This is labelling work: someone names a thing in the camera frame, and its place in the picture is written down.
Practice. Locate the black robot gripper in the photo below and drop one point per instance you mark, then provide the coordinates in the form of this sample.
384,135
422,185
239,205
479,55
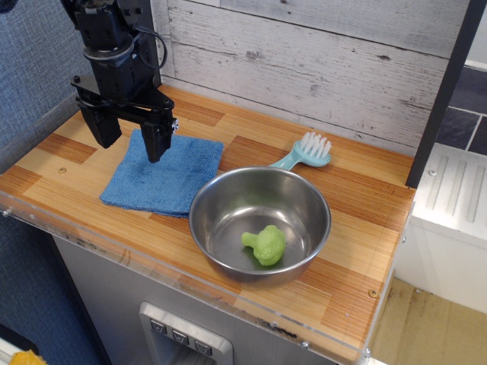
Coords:
122,88

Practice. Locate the blue microfibre towel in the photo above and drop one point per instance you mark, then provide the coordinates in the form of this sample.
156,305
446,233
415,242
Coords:
169,186

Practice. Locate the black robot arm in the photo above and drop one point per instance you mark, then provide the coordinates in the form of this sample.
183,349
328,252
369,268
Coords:
121,45

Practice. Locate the clear acrylic table edge guard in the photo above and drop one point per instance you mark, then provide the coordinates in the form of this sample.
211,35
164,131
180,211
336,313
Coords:
332,305

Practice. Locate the stainless steel bowl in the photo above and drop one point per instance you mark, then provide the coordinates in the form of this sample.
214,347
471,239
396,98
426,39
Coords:
246,201

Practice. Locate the green toy broccoli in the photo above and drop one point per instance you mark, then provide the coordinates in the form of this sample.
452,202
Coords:
268,245

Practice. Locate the teal dish brush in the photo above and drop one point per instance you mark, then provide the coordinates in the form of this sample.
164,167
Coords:
312,150

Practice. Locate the silver button control panel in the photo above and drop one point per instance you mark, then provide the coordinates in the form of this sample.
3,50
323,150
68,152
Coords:
174,340

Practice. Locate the yellow object at corner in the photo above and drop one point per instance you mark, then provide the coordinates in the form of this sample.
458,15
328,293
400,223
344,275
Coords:
26,358

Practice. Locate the white ribbed cabinet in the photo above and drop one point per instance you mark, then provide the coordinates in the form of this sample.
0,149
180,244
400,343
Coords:
444,243

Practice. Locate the dark right frame post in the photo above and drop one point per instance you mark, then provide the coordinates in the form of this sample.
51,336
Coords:
466,35

